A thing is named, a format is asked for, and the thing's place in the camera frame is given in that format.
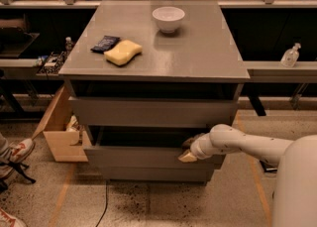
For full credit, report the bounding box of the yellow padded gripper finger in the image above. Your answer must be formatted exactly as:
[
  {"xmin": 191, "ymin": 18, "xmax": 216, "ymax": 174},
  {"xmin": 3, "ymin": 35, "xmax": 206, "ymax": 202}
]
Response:
[
  {"xmin": 181, "ymin": 133, "xmax": 203, "ymax": 149},
  {"xmin": 178, "ymin": 149, "xmax": 197, "ymax": 163}
]

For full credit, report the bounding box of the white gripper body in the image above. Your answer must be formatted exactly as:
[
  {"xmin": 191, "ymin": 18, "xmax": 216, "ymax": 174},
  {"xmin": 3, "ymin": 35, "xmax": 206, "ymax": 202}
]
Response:
[{"xmin": 190, "ymin": 134, "xmax": 217, "ymax": 160}]

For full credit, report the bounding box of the grey drawer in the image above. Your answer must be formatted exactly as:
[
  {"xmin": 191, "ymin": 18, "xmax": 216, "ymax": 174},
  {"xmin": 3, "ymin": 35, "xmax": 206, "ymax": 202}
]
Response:
[
  {"xmin": 100, "ymin": 167, "xmax": 214, "ymax": 182},
  {"xmin": 69, "ymin": 97, "xmax": 237, "ymax": 128},
  {"xmin": 84, "ymin": 127, "xmax": 225, "ymax": 170}
]

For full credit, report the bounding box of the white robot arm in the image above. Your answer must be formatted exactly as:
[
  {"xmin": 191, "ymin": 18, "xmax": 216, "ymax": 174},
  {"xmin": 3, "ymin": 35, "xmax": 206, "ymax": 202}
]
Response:
[{"xmin": 178, "ymin": 124, "xmax": 317, "ymax": 227}]

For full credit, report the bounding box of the grey drawer cabinet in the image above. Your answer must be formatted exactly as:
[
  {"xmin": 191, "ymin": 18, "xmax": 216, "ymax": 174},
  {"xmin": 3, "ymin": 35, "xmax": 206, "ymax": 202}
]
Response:
[{"xmin": 58, "ymin": 0, "xmax": 251, "ymax": 185}]

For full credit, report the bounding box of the grey bottom drawer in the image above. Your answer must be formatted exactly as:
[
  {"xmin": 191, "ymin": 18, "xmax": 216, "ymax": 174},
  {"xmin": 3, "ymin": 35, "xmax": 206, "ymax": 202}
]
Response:
[{"xmin": 100, "ymin": 167, "xmax": 214, "ymax": 182}]

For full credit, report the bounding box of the grey top drawer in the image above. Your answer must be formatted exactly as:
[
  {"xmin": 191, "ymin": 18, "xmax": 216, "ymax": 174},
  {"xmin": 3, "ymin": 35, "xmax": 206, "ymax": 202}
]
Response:
[{"xmin": 69, "ymin": 97, "xmax": 237, "ymax": 128}]

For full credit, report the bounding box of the open cardboard box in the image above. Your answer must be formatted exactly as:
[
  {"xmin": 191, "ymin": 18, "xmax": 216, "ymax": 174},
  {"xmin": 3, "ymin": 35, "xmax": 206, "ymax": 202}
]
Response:
[{"xmin": 32, "ymin": 86, "xmax": 90, "ymax": 162}]

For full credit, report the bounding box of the black floor pedal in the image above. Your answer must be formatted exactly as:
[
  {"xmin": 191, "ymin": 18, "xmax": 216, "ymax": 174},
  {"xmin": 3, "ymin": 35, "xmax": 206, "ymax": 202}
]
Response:
[{"xmin": 260, "ymin": 162, "xmax": 277, "ymax": 173}]

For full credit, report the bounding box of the yellow sponge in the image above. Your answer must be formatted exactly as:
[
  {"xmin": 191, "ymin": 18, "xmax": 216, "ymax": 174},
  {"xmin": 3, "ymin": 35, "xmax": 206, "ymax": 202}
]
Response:
[{"xmin": 104, "ymin": 40, "xmax": 143, "ymax": 66}]

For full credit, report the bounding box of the clear sanitizer pump bottle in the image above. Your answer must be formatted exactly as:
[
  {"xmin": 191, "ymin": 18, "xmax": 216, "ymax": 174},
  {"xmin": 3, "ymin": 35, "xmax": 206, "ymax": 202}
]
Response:
[{"xmin": 280, "ymin": 43, "xmax": 301, "ymax": 67}]

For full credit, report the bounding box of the white ceramic bowl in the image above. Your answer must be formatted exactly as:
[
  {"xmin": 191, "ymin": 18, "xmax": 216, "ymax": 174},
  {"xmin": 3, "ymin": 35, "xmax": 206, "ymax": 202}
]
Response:
[{"xmin": 153, "ymin": 6, "xmax": 185, "ymax": 34}]

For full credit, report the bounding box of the dark blue snack packet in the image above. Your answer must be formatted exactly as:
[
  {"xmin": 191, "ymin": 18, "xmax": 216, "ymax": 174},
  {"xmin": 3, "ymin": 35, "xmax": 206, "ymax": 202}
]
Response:
[{"xmin": 91, "ymin": 36, "xmax": 120, "ymax": 54}]

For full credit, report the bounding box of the small clear bottle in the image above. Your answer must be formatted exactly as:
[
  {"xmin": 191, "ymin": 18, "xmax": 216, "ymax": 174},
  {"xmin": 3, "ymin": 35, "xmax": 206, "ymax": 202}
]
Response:
[{"xmin": 65, "ymin": 37, "xmax": 73, "ymax": 53}]

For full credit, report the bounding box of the white red sneaker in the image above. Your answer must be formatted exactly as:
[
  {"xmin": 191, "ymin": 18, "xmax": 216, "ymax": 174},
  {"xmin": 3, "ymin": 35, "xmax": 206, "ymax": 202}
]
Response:
[
  {"xmin": 0, "ymin": 136, "xmax": 35, "ymax": 178},
  {"xmin": 0, "ymin": 208, "xmax": 27, "ymax": 227}
]

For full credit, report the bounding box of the black cable under cabinet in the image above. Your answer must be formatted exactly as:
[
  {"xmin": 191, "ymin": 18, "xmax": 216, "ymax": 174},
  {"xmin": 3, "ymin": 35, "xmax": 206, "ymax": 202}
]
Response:
[{"xmin": 94, "ymin": 180, "xmax": 109, "ymax": 227}]

